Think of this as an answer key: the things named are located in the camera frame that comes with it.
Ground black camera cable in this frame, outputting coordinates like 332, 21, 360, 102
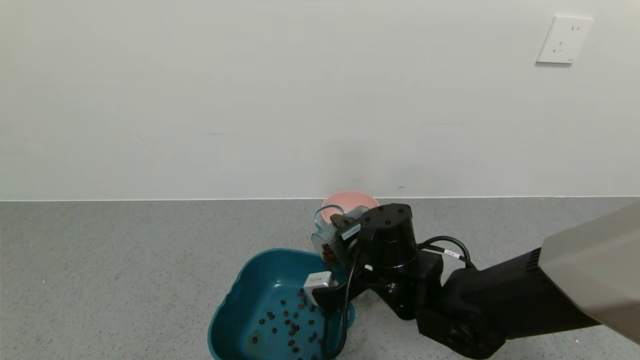
320, 240, 363, 360

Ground black cable with white label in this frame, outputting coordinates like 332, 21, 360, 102
418, 235, 475, 269

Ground pink bowl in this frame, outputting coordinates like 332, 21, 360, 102
321, 190, 380, 226

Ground teal plastic basin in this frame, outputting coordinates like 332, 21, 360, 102
207, 248, 356, 360

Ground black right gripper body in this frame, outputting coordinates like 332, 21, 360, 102
335, 223, 362, 271

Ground blue ribbed transparent cup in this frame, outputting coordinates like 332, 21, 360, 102
311, 204, 372, 267

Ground white wall socket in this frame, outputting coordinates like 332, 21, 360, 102
536, 16, 594, 65

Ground brown coffee beans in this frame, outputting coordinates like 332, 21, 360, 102
251, 244, 342, 360

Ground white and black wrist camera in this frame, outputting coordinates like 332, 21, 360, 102
303, 271, 346, 312

